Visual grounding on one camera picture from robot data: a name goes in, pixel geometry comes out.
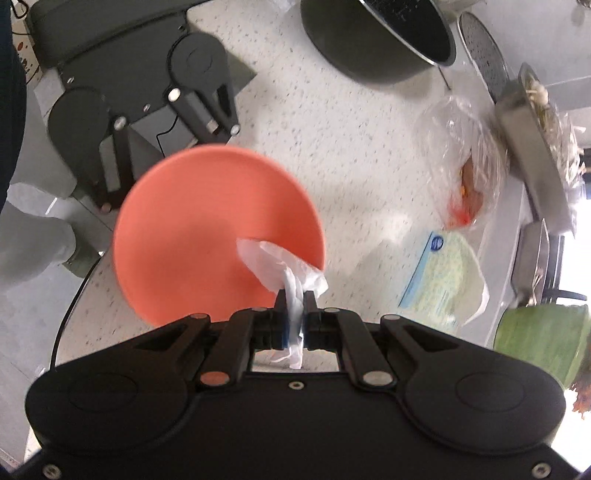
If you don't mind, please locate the soft tissue pack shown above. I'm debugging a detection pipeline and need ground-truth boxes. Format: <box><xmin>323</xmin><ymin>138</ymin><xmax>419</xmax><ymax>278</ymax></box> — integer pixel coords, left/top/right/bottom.
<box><xmin>398</xmin><ymin>231</ymin><xmax>490</xmax><ymax>333</ymax></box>

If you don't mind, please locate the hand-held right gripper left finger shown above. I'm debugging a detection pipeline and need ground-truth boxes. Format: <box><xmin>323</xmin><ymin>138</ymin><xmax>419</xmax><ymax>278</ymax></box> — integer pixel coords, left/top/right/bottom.
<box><xmin>133</xmin><ymin>291</ymin><xmax>296</xmax><ymax>389</ymax></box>

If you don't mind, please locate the black floor cable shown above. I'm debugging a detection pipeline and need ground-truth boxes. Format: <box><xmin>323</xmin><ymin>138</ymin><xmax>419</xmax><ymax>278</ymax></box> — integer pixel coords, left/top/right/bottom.
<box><xmin>50</xmin><ymin>256</ymin><xmax>112</xmax><ymax>370</ymax></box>

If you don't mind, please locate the large steel tray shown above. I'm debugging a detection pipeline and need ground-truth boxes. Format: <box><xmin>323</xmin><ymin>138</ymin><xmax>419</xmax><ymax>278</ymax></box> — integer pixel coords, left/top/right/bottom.
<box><xmin>495</xmin><ymin>62</ymin><xmax>585</xmax><ymax>222</ymax></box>

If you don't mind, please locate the black rice cooker pot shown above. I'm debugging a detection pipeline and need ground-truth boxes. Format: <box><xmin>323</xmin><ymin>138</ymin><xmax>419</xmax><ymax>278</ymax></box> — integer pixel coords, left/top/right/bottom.
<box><xmin>300</xmin><ymin>0</ymin><xmax>458</xmax><ymax>85</ymax></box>

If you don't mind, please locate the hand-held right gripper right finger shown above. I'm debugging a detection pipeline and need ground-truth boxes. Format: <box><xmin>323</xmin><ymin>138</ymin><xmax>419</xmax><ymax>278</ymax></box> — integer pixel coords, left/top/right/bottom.
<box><xmin>302</xmin><ymin>291</ymin><xmax>456</xmax><ymax>389</ymax></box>

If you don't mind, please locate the white tissue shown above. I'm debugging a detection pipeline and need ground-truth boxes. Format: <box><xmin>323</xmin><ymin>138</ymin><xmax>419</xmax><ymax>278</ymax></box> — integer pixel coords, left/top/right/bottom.
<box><xmin>236</xmin><ymin>239</ymin><xmax>329</xmax><ymax>370</ymax></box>

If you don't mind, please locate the white perforated steamer tray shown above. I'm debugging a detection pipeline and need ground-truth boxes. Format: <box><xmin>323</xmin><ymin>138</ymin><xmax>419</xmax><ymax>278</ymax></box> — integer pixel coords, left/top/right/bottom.
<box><xmin>457</xmin><ymin>11</ymin><xmax>511</xmax><ymax>102</ymax></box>

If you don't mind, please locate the person's dark blue jacket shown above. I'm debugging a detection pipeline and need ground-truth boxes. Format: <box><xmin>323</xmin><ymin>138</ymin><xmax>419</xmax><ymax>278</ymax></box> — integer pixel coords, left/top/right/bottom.
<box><xmin>0</xmin><ymin>0</ymin><xmax>28</xmax><ymax>217</ymax></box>

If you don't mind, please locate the orange footed bowl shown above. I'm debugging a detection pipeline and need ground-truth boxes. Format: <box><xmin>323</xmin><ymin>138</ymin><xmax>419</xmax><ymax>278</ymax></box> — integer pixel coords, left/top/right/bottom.
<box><xmin>113</xmin><ymin>144</ymin><xmax>326</xmax><ymax>326</ymax></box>

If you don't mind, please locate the garlic bulb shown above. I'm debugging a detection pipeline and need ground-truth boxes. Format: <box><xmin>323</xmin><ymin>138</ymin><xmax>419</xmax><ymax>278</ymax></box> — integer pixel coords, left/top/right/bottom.
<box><xmin>526</xmin><ymin>78</ymin><xmax>550</xmax><ymax>104</ymax></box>

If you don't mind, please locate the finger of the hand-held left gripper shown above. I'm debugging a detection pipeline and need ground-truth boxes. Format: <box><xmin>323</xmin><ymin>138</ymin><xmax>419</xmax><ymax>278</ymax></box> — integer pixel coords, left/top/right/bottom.
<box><xmin>167</xmin><ymin>83</ymin><xmax>242</xmax><ymax>145</ymax></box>
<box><xmin>98</xmin><ymin>117</ymin><xmax>140</xmax><ymax>214</ymax></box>

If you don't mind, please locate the clear plastic bag with food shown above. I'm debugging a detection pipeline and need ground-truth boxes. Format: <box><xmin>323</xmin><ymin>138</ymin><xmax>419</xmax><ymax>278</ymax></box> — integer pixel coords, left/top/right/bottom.
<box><xmin>416</xmin><ymin>95</ymin><xmax>509</xmax><ymax>232</ymax></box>

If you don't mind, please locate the white power strip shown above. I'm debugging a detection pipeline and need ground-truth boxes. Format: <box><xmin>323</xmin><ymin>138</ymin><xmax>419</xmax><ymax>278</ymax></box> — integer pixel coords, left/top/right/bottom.
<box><xmin>11</xmin><ymin>18</ymin><xmax>43</xmax><ymax>86</ymax></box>

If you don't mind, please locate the green ribbed vase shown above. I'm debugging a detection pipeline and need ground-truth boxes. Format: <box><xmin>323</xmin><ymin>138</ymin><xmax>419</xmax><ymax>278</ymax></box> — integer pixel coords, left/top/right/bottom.
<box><xmin>493</xmin><ymin>302</ymin><xmax>591</xmax><ymax>393</ymax></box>

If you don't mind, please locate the small steel tray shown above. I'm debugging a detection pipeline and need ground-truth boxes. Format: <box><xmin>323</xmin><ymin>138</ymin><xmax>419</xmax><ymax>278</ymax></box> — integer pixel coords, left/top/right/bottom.
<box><xmin>512</xmin><ymin>219</ymin><xmax>566</xmax><ymax>308</ymax></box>

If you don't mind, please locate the person's grey trouser leg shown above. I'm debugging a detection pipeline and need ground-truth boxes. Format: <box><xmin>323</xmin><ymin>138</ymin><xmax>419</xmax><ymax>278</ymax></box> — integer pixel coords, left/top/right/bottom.
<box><xmin>0</xmin><ymin>182</ymin><xmax>77</xmax><ymax>296</ymax></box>

